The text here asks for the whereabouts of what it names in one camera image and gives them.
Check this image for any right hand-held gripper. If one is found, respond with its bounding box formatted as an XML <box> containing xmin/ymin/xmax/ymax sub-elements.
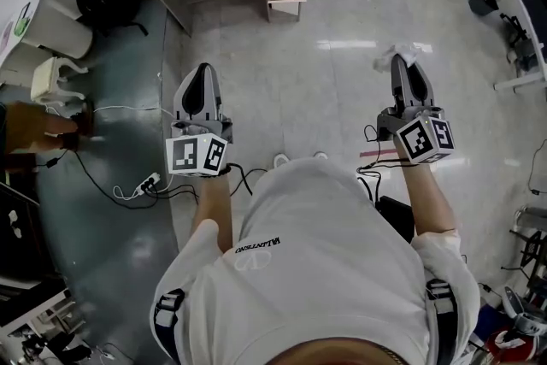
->
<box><xmin>375</xmin><ymin>53</ymin><xmax>456</xmax><ymax>165</ymax></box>

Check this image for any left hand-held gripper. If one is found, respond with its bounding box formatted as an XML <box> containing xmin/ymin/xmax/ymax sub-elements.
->
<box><xmin>165</xmin><ymin>62</ymin><xmax>234</xmax><ymax>177</ymax></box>

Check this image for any white plastic bag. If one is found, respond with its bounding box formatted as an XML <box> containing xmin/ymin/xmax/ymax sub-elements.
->
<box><xmin>373</xmin><ymin>41</ymin><xmax>422</xmax><ymax>72</ymax></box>

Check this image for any person's right forearm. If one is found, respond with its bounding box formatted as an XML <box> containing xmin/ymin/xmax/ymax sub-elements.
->
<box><xmin>392</xmin><ymin>160</ymin><xmax>457</xmax><ymax>237</ymax></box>

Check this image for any person's left forearm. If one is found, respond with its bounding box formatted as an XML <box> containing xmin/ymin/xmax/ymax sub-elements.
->
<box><xmin>191</xmin><ymin>174</ymin><xmax>234</xmax><ymax>251</ymax></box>

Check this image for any white power strip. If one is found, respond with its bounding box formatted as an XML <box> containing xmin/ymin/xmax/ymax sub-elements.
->
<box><xmin>134</xmin><ymin>171</ymin><xmax>162</xmax><ymax>197</ymax></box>

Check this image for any grey bin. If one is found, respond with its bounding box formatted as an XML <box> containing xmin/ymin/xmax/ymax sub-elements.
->
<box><xmin>468</xmin><ymin>0</ymin><xmax>501</xmax><ymax>16</ymax></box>

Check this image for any black office chair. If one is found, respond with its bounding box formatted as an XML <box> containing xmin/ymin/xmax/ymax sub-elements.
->
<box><xmin>499</xmin><ymin>12</ymin><xmax>539</xmax><ymax>65</ymax></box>

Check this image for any black hip pouch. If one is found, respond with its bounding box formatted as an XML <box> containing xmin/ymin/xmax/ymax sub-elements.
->
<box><xmin>375</xmin><ymin>195</ymin><xmax>415</xmax><ymax>244</ymax></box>

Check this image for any black backpack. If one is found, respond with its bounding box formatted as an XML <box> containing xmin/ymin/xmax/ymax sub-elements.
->
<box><xmin>76</xmin><ymin>0</ymin><xmax>149</xmax><ymax>38</ymax></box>

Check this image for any white office desk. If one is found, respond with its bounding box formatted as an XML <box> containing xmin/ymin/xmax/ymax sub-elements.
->
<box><xmin>463</xmin><ymin>0</ymin><xmax>547</xmax><ymax>95</ymax></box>

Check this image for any white stool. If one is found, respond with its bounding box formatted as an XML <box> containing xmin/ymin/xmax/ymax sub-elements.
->
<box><xmin>30</xmin><ymin>56</ymin><xmax>89</xmax><ymax>103</ymax></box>

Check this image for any beige waste bin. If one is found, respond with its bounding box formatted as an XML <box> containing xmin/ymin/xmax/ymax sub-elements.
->
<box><xmin>21</xmin><ymin>0</ymin><xmax>94</xmax><ymax>60</ymax></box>

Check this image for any round white table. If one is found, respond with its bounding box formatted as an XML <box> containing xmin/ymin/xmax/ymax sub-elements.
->
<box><xmin>0</xmin><ymin>0</ymin><xmax>42</xmax><ymax>65</ymax></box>

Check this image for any black metal stand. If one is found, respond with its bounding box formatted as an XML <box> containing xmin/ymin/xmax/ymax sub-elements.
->
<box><xmin>510</xmin><ymin>204</ymin><xmax>547</xmax><ymax>300</ymax></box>

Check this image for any person's white t-shirt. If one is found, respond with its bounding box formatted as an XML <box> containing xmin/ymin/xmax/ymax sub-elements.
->
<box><xmin>151</xmin><ymin>157</ymin><xmax>482</xmax><ymax>365</ymax></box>

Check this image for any black cabinet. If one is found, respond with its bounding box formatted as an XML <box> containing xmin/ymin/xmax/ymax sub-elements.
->
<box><xmin>0</xmin><ymin>181</ymin><xmax>65</xmax><ymax>283</ymax></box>

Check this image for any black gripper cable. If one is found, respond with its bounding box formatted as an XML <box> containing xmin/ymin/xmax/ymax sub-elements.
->
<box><xmin>226</xmin><ymin>162</ymin><xmax>268</xmax><ymax>197</ymax></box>
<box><xmin>356</xmin><ymin>124</ymin><xmax>418</xmax><ymax>202</ymax></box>

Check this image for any white floor cable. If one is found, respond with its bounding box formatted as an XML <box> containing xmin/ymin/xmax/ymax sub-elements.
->
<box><xmin>44</xmin><ymin>104</ymin><xmax>176</xmax><ymax>121</ymax></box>

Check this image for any black wrist strap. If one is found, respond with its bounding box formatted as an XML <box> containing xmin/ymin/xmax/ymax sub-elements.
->
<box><xmin>200</xmin><ymin>164</ymin><xmax>232</xmax><ymax>181</ymax></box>

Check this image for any black floor cable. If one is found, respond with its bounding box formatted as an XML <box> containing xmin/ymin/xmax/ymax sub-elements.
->
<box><xmin>33</xmin><ymin>149</ymin><xmax>200</xmax><ymax>210</ymax></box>

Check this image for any grey harness strap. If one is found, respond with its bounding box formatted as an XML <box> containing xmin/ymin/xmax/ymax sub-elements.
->
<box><xmin>425</xmin><ymin>278</ymin><xmax>458</xmax><ymax>365</ymax></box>
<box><xmin>153</xmin><ymin>288</ymin><xmax>185</xmax><ymax>365</ymax></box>

